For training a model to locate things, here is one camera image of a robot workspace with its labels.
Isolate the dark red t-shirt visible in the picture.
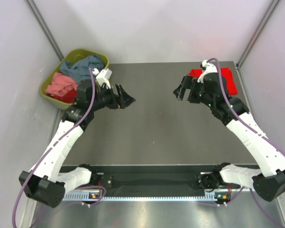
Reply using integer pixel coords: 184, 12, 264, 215
51, 89, 77, 104

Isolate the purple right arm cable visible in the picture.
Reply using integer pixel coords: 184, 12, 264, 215
204, 57, 285, 228

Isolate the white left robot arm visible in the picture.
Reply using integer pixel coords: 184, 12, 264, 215
19, 68, 135, 208

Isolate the pink t-shirt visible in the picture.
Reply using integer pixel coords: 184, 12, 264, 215
45, 72, 78, 97

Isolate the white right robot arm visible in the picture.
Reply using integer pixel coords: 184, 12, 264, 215
173, 58, 285, 202

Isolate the bright red t-shirt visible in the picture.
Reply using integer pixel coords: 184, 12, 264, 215
189, 67, 238, 95

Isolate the green plastic laundry bin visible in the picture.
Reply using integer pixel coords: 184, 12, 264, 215
39, 48, 109, 110

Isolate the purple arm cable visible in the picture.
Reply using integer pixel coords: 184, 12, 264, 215
11, 67, 107, 228
204, 57, 285, 228

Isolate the white slotted cable duct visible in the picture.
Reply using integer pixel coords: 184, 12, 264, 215
61, 191, 231, 202

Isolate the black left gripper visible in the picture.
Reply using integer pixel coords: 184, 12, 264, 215
90, 83, 136, 112

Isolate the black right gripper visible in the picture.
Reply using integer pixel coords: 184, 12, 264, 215
173, 75, 215, 108

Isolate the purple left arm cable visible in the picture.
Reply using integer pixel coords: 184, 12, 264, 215
11, 67, 107, 228

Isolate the blue-grey t-shirt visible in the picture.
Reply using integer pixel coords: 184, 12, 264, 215
59, 55, 105, 84

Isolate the left aluminium corner post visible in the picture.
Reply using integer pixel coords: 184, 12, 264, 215
24, 0, 64, 61

